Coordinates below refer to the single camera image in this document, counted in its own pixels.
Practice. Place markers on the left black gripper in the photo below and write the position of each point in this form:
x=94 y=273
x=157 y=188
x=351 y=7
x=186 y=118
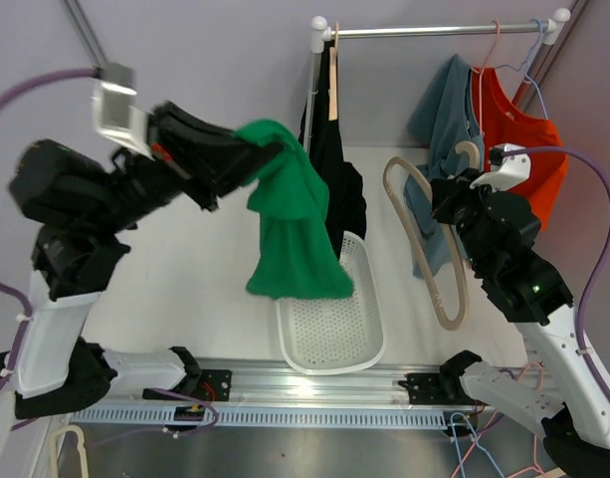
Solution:
x=192 y=148

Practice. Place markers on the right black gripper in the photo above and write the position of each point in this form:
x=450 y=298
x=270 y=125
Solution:
x=447 y=192

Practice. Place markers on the beige wooden hanger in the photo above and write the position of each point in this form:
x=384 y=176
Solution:
x=428 y=249
x=333 y=77

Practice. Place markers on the blue grey t shirt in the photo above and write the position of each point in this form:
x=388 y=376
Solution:
x=444 y=117

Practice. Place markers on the orange t shirt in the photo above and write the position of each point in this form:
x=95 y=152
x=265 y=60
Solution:
x=502 y=122

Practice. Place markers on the black t shirt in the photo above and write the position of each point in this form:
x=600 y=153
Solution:
x=346 y=205

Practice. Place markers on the green t shirt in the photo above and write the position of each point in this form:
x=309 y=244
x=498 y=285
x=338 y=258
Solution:
x=296 y=256

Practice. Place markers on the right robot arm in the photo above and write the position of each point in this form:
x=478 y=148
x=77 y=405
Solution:
x=497 y=230

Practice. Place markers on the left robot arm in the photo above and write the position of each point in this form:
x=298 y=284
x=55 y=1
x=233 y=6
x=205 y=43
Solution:
x=81 y=208

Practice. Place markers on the white metal clothes rack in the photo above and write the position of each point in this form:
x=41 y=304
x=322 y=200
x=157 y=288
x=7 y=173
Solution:
x=321 y=33

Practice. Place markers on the white plastic laundry basket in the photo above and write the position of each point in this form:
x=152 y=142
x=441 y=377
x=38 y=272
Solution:
x=328 y=337

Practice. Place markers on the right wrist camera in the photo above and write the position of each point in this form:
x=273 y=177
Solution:
x=509 y=168

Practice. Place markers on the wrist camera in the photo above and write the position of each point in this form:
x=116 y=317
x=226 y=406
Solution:
x=115 y=116
x=509 y=168

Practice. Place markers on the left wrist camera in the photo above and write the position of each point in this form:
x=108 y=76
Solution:
x=115 y=116

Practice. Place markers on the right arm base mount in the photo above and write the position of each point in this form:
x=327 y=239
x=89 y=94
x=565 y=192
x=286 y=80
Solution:
x=433 y=388

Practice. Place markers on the blue wire hanger on floor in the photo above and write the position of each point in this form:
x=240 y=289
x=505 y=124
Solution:
x=459 y=420

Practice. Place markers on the aluminium rail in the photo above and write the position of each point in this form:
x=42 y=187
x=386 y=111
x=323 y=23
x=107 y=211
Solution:
x=276 y=384

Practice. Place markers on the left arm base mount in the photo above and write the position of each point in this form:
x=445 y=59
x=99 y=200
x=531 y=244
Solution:
x=213 y=385

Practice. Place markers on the white slotted cable duct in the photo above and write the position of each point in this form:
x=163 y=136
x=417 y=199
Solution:
x=256 y=416

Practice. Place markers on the pink wire hanger on floor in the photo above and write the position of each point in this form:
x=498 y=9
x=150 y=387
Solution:
x=495 y=419

